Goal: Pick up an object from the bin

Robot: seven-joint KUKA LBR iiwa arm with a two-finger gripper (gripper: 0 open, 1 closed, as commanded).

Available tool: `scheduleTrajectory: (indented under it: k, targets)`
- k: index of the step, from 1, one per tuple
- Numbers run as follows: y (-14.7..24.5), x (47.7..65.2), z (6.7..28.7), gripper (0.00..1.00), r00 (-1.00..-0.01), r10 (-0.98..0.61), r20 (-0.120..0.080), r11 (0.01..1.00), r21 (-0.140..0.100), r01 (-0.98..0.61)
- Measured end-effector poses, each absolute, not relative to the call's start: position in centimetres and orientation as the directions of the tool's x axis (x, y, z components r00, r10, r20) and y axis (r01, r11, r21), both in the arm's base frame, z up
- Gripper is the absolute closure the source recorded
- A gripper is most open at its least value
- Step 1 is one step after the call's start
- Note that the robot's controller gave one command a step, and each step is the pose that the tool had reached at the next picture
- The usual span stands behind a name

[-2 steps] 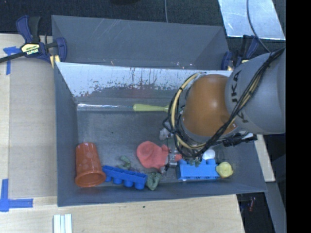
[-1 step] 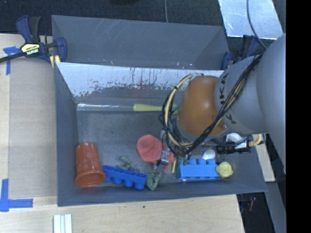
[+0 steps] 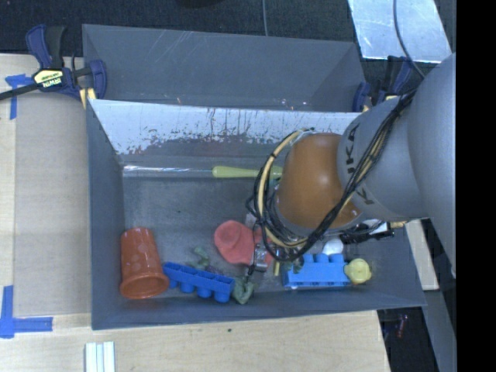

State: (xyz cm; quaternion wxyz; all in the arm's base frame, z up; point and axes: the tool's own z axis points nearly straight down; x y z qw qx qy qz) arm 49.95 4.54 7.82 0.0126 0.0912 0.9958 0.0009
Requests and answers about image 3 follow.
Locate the green toy figure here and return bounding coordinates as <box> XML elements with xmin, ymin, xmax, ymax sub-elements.
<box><xmin>189</xmin><ymin>246</ymin><xmax>259</xmax><ymax>305</ymax></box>

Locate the orange plastic cup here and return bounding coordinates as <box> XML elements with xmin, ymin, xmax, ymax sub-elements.
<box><xmin>119</xmin><ymin>226</ymin><xmax>171</xmax><ymax>300</ymax></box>

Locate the yellow-green handled tool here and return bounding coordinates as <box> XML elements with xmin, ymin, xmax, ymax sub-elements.
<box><xmin>123</xmin><ymin>164</ymin><xmax>284</xmax><ymax>180</ymax></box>

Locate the long blue toy brick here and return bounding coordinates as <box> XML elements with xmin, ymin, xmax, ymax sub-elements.
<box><xmin>162</xmin><ymin>261</ymin><xmax>236</xmax><ymax>304</ymax></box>

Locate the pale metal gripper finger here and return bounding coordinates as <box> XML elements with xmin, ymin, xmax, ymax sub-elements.
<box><xmin>246</xmin><ymin>243</ymin><xmax>269</xmax><ymax>279</ymax></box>

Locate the yellow toy duck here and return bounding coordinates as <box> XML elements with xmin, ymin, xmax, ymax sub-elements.
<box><xmin>343</xmin><ymin>257</ymin><xmax>373</xmax><ymax>285</ymax></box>

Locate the black cylinder on white bracket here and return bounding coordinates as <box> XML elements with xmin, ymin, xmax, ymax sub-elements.
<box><xmin>339</xmin><ymin>219</ymin><xmax>406</xmax><ymax>245</ymax></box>

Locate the pale wood board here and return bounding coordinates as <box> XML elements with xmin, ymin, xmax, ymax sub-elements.
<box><xmin>13</xmin><ymin>93</ymin><xmax>94</xmax><ymax>319</ymax></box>

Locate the short blue toy brick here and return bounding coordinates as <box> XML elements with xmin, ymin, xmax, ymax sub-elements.
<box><xmin>281</xmin><ymin>253</ymin><xmax>352</xmax><ymax>289</ymax></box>

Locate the grey metal bin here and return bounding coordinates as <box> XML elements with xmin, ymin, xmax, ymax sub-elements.
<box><xmin>81</xmin><ymin>23</ymin><xmax>429</xmax><ymax>331</ymax></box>

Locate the white round object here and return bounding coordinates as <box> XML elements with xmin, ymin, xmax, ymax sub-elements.
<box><xmin>322</xmin><ymin>237</ymin><xmax>345</xmax><ymax>256</ymax></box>

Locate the red toy hat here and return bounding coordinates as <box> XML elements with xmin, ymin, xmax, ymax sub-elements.
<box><xmin>213</xmin><ymin>219</ymin><xmax>274</xmax><ymax>266</ymax></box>

